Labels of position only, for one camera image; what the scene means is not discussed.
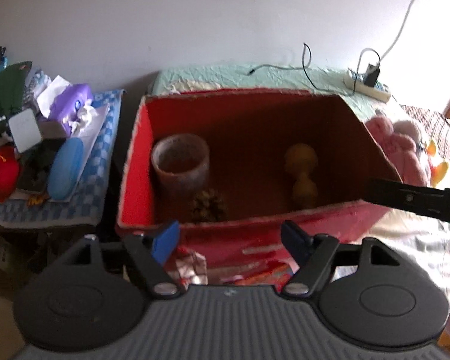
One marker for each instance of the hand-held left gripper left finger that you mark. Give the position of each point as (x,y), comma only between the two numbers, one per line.
(165,240)

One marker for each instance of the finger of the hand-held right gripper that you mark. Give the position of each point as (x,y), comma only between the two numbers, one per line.
(408,197)

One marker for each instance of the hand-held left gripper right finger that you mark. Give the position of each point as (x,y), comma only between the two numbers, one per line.
(294,240)

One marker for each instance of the patterned foil wrapper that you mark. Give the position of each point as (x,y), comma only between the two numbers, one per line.
(189,266)

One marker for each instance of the red printed packet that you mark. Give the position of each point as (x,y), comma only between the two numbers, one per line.
(270,273)

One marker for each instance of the brown pine cone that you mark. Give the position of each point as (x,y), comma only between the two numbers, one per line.
(208,206)

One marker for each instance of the clear packing tape roll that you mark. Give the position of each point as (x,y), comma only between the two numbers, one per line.
(180,172)

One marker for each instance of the red cardboard box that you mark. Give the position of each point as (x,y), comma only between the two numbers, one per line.
(247,131)

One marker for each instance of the dusty pink teddy bear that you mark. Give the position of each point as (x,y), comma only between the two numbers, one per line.
(408,157)

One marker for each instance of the yellow plush toy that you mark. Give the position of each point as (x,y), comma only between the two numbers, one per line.
(440,167)

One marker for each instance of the brown speckled blanket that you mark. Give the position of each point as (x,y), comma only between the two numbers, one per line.
(446,138)

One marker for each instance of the pale elephant plush toy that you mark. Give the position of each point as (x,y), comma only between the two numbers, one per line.
(407,127)

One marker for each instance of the pale pink plush toy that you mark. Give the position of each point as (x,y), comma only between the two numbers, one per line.
(378,127)

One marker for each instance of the blue checked cloth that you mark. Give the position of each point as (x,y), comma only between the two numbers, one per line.
(97,180)

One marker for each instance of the white power strip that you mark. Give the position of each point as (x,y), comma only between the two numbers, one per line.
(375,92)

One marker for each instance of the blue glasses case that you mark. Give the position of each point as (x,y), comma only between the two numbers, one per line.
(65,168)

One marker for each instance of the black charger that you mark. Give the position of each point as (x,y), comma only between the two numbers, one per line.
(371,75)

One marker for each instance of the brown cardboard box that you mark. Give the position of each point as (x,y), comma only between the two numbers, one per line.
(7,258)

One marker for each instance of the purple tissue pack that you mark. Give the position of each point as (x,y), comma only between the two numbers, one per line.
(69,101)

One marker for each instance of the small white box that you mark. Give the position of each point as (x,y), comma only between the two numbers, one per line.
(24,131)

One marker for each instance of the white tissue paper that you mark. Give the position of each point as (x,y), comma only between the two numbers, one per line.
(52,90)

